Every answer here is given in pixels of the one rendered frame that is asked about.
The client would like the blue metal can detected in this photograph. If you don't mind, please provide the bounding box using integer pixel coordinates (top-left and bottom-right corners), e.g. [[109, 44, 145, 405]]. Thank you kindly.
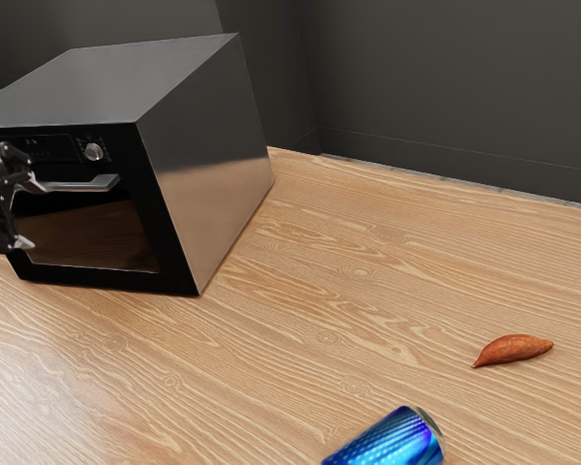
[[320, 405, 447, 465]]

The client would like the brown sweet potato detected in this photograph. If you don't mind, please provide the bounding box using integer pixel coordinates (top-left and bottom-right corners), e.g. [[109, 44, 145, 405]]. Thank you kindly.
[[472, 334, 555, 370]]

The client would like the black oven with silver handle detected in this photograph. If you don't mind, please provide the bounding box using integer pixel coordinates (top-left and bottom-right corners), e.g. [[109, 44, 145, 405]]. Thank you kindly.
[[0, 32, 276, 298]]

